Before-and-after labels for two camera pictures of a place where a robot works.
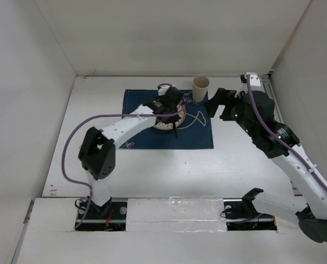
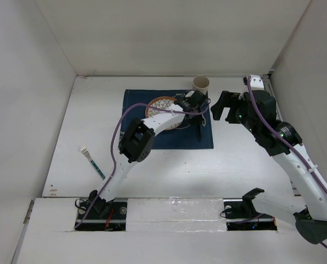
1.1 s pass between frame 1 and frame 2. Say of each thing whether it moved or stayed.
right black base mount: stayed
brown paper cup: stayed
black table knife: moved
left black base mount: stayed
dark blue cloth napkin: stayed
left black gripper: moved
